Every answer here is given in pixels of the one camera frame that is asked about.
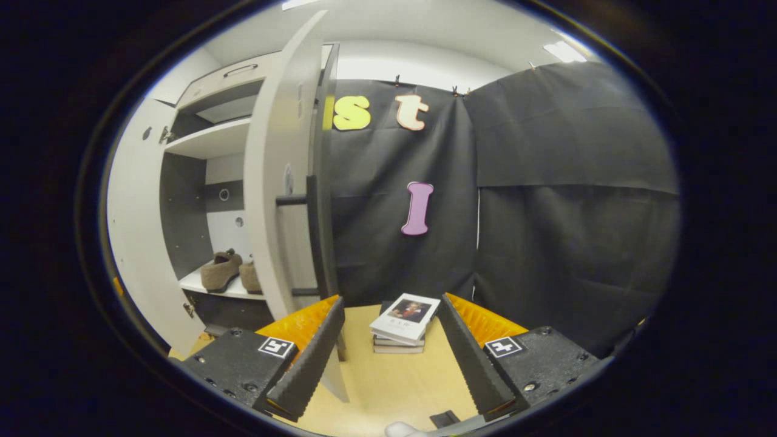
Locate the black backdrop cloth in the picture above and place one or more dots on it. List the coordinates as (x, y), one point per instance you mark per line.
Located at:
(546, 243)

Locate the thin grey book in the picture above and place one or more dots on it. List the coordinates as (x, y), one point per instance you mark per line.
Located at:
(394, 343)
(397, 350)

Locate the narrow ceiling light panel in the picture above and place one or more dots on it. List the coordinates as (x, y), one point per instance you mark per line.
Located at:
(564, 52)

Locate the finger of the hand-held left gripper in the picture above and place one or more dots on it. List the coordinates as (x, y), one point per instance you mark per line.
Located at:
(119, 287)

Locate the white soft object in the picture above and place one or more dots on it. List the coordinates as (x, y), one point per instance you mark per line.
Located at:
(405, 430)

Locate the small black block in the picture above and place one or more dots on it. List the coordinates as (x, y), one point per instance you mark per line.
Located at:
(444, 419)

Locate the grey cabinet drawer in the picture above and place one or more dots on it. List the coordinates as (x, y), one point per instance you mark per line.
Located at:
(218, 85)

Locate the white book with portrait cover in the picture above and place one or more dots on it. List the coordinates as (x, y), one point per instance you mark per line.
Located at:
(403, 318)

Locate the large ceiling light panel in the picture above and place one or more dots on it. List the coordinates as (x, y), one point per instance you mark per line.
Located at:
(300, 3)

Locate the grey cabinet door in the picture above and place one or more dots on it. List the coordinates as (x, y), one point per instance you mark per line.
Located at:
(270, 182)
(139, 230)

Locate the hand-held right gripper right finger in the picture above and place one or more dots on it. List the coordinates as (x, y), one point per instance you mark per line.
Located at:
(470, 358)

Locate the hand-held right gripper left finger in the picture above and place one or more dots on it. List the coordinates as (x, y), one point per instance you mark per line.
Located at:
(306, 364)

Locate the grey shoe cabinet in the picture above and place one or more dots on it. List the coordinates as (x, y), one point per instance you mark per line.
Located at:
(209, 142)

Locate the brown fuzzy shoe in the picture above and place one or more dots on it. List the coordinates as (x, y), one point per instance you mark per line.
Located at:
(220, 272)
(250, 279)

